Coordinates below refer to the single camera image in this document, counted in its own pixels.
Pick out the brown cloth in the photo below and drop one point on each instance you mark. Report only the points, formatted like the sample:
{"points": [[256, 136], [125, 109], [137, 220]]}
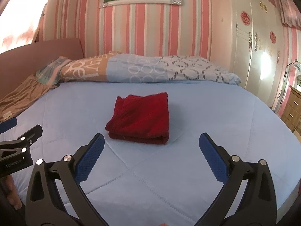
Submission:
{"points": [[23, 94]]}

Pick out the wooden drawer cabinet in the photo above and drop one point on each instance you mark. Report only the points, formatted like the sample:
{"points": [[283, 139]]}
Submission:
{"points": [[291, 108]]}

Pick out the pink curtain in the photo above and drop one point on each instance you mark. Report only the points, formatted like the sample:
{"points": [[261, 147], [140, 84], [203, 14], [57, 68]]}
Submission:
{"points": [[290, 11]]}

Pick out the red knit sweater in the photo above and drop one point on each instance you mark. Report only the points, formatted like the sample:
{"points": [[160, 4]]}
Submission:
{"points": [[141, 117]]}

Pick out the person's left hand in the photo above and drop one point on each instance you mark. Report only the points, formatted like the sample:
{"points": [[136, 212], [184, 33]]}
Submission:
{"points": [[13, 193]]}

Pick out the metal stand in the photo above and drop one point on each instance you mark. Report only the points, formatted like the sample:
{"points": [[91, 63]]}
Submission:
{"points": [[285, 76]]}

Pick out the pink headboard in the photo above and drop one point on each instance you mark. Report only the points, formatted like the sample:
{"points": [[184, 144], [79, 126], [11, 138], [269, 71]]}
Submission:
{"points": [[35, 54]]}

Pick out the rolled patterned quilt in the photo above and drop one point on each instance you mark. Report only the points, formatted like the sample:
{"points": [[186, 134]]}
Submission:
{"points": [[141, 68]]}

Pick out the plaid pillow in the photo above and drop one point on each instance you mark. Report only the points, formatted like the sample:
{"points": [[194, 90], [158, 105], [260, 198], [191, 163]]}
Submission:
{"points": [[49, 71]]}

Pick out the bright window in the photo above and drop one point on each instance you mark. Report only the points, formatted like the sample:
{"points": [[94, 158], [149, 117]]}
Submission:
{"points": [[18, 16]]}

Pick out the white wardrobe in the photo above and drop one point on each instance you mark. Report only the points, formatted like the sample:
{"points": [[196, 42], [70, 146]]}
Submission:
{"points": [[247, 51]]}

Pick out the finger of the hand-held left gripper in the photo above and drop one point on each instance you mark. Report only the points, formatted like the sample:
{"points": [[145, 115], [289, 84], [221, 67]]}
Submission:
{"points": [[30, 134], [8, 124]]}

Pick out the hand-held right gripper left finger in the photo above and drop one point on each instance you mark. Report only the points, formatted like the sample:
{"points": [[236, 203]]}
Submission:
{"points": [[90, 160]]}

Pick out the light blue bed blanket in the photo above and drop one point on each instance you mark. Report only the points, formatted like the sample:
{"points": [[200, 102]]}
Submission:
{"points": [[211, 113]]}

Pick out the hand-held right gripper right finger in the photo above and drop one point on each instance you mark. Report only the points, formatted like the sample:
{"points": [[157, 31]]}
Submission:
{"points": [[214, 160]]}

